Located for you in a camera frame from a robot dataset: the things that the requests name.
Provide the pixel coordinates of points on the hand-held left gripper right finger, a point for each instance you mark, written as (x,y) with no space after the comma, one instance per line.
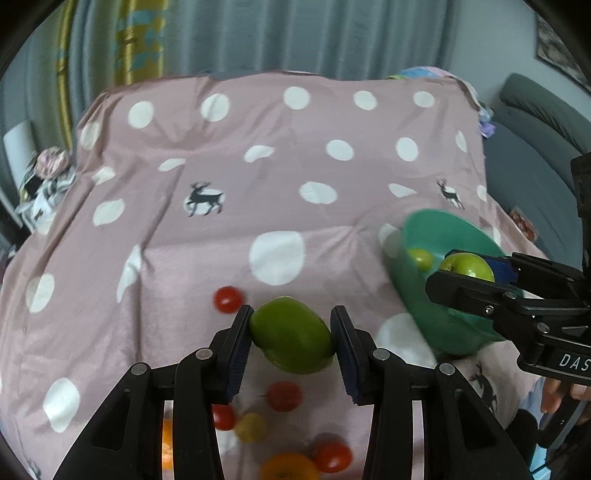
(347,364)

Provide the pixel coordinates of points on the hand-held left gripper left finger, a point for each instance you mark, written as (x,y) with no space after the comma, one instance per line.
(236,364)

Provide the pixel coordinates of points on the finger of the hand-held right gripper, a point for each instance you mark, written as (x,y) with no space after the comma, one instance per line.
(504,271)
(461,291)

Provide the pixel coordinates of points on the green jujube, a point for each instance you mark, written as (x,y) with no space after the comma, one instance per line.
(467,268)
(420,259)
(291,334)

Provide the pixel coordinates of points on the red cherry tomato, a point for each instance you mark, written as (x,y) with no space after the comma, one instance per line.
(285,397)
(228,300)
(333,457)
(224,417)

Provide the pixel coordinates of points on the small yellow fruit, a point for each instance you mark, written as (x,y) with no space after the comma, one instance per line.
(251,428)

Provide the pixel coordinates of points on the green plastic bowl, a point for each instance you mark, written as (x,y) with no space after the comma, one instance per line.
(434,230)

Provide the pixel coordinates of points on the small orange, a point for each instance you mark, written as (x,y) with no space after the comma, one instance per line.
(167,443)

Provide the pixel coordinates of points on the large orange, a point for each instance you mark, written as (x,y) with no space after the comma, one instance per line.
(290,468)

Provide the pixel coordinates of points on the person's right hand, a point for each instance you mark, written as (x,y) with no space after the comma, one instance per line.
(550,397)

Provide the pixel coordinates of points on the red snack packet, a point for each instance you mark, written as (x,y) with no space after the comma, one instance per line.
(524,225)

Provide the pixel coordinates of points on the dark cloth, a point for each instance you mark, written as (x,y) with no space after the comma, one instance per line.
(524,434)

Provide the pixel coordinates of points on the grey sofa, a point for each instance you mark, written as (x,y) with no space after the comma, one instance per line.
(521,161)

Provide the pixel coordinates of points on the pink polka-dot blanket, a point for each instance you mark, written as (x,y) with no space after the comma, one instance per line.
(323,226)

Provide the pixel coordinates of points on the purple cloth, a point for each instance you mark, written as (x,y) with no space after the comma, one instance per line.
(487,122)

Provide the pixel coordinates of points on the pile of patterned clothes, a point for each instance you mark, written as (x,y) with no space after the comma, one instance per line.
(46,184)

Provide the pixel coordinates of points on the white panel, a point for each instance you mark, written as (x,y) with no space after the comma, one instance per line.
(18,143)

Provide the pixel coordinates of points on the grey curtain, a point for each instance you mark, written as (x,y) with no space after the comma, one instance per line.
(277,32)

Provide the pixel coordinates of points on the yellow patterned curtain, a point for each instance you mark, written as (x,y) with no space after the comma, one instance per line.
(138,41)

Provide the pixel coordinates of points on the wall picture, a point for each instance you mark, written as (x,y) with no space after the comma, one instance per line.
(554,46)

